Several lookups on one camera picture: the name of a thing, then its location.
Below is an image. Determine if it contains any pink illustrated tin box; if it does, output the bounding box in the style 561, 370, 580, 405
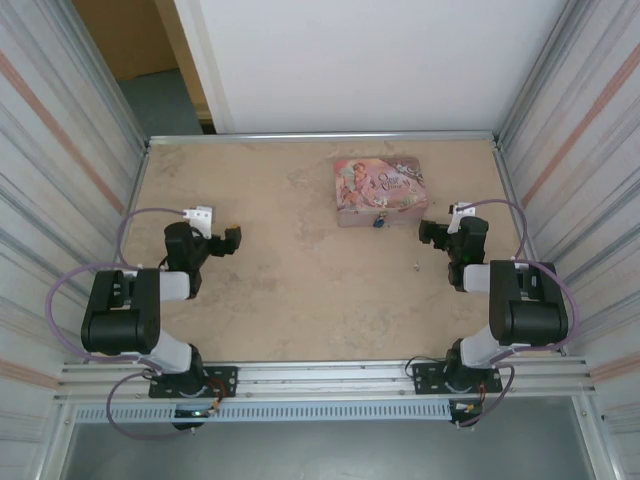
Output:
333, 155, 430, 229

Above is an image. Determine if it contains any brown wooden door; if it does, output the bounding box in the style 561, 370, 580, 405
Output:
72, 0, 207, 122

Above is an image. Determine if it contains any grey metal shelf panel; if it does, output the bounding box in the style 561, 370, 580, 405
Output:
58, 420, 617, 480

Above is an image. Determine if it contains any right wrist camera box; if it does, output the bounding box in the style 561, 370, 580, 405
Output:
447, 201, 476, 235

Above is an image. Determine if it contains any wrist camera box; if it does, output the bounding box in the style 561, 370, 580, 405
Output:
447, 201, 476, 235
180, 204, 214, 236

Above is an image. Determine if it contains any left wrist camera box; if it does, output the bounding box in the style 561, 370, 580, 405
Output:
180, 204, 214, 236

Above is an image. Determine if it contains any purple right wrist cable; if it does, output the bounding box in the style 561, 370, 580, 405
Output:
467, 198, 527, 261

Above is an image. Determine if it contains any purple wrist cable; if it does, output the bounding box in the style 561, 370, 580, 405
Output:
467, 198, 527, 261
118, 206, 190, 267

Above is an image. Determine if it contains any purple left wrist cable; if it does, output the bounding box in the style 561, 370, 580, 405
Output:
118, 206, 190, 267

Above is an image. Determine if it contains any purple right elbow cable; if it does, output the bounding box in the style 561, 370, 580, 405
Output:
492, 258, 582, 367

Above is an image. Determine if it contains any purple elbow cable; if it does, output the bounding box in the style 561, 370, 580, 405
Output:
44, 262, 151, 364
492, 258, 582, 367

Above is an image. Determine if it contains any aluminium table edge rail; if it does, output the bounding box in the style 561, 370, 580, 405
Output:
146, 131, 503, 147

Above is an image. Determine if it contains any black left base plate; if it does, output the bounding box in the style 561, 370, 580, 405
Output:
148, 366, 239, 399

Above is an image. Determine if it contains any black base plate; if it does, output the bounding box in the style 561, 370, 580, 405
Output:
411, 360, 503, 397
148, 366, 239, 399

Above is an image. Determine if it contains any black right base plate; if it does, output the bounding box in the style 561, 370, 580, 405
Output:
411, 360, 503, 397

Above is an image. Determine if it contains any red wire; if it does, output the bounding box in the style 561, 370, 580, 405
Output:
207, 378, 229, 407

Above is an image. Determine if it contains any purple left elbow cable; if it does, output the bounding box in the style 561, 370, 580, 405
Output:
44, 262, 151, 364

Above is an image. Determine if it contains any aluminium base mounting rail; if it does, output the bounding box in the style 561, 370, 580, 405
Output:
53, 355, 599, 404

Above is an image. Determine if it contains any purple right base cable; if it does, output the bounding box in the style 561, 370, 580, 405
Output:
453, 362, 517, 430

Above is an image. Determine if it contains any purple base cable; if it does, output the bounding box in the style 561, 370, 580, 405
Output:
453, 362, 517, 430
106, 368, 177, 442

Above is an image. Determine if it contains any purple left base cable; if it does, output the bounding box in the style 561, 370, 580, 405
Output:
106, 368, 177, 442

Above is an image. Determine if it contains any slotted grey cable duct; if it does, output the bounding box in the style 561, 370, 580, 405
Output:
73, 402, 455, 425

